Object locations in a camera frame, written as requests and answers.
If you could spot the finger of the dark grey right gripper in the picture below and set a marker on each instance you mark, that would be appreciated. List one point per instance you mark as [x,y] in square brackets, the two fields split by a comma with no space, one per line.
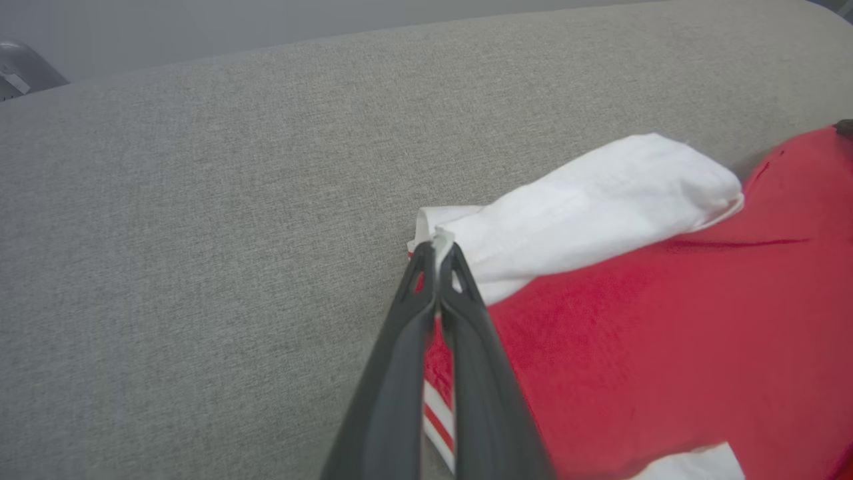
[845,128]

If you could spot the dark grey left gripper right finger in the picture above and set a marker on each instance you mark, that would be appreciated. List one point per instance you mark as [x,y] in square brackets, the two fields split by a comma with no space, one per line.
[486,400]

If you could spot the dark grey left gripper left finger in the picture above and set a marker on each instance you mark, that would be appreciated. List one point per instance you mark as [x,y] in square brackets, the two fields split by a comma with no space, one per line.
[393,386]

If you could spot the red white basketball jersey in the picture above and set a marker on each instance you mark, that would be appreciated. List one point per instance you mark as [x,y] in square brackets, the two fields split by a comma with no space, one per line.
[666,333]

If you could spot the grey metal post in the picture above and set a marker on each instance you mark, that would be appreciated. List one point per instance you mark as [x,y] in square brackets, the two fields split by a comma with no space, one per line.
[26,70]

